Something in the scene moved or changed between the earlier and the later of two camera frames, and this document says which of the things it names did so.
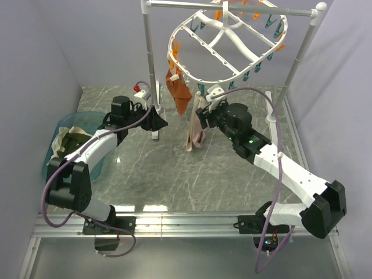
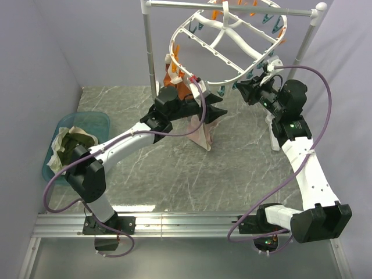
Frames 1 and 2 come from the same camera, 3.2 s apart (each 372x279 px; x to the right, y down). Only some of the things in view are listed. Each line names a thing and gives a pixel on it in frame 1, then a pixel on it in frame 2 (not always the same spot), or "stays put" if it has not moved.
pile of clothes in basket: [65, 141] stays put
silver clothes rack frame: [316, 11] stays put
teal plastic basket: [89, 121] stays put
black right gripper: [201, 113] → [250, 89]
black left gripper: [154, 122] → [213, 113]
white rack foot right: [271, 118] stays put
